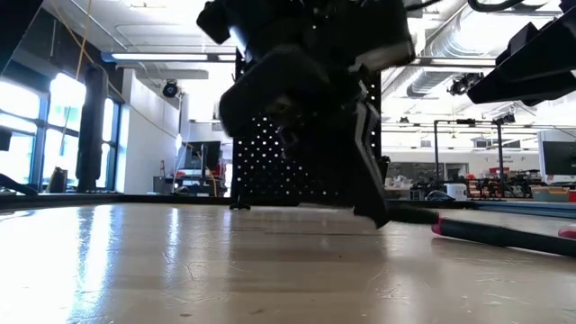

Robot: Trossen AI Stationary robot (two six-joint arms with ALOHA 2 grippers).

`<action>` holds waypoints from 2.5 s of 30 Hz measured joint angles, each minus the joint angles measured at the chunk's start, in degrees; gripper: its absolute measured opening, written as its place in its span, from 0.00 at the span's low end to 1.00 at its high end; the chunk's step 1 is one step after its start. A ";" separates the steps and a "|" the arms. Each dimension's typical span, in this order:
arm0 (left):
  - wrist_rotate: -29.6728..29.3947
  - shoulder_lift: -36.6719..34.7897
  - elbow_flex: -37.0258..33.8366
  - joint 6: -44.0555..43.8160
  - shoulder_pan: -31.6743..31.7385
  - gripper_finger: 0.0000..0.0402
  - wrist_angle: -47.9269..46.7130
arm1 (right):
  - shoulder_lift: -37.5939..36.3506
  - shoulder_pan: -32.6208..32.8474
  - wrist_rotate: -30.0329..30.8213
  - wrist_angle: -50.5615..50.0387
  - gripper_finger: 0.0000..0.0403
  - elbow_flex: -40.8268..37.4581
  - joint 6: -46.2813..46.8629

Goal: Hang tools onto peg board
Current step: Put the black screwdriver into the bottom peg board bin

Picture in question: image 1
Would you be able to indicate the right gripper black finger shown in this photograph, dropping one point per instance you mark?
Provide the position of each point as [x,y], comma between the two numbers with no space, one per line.
[531,72]

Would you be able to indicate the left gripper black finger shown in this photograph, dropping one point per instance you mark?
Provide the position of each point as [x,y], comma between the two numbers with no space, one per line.
[274,90]

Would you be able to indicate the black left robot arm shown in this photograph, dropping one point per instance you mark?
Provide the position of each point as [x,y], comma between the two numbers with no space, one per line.
[15,27]

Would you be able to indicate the long fluorescent light bar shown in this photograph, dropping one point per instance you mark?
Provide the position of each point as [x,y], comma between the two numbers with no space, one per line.
[450,62]

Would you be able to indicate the black metal pegboard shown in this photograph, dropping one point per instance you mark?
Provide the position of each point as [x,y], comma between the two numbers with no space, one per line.
[261,171]

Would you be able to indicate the white-framed monitor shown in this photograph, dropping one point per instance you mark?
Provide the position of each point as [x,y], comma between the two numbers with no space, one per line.
[560,157]

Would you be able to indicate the black monitor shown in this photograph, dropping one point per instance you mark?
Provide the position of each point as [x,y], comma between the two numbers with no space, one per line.
[202,155]

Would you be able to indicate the red shelving with equipment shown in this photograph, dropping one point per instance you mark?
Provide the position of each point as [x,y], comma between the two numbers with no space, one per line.
[495,186]

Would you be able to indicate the fluorescent light strip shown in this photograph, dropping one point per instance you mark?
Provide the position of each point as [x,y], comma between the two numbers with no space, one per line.
[157,57]

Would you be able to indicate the tan storage bin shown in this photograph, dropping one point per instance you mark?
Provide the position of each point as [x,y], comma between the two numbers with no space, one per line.
[551,193]

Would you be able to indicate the cluttered desk red items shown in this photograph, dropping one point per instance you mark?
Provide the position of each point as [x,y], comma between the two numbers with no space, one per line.
[193,184]

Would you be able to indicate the small black pegboard bin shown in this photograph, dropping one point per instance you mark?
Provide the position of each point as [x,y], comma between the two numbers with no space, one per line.
[385,166]

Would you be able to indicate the white bucket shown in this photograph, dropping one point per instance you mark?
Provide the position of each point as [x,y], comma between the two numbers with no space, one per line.
[456,191]

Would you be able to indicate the black screwdriver red cap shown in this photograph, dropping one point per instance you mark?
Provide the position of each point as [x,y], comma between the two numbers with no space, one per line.
[495,235]

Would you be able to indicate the small dark box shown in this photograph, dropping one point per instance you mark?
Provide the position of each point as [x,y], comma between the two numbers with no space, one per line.
[57,180]

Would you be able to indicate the large window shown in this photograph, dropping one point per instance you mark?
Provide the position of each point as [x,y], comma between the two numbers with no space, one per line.
[18,103]

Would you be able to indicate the black rig camera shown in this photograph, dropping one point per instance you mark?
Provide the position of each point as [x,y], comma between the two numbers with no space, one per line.
[505,118]

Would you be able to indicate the round black hanging camera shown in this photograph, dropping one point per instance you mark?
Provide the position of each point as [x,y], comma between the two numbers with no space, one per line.
[171,88]

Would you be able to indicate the black tubular rig frame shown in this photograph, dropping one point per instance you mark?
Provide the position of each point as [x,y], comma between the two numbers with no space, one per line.
[435,148]

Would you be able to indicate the black vertical post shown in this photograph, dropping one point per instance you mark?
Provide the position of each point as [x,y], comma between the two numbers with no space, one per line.
[92,130]

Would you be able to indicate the black aluminium table frame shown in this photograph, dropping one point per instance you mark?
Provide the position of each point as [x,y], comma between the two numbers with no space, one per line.
[67,199]

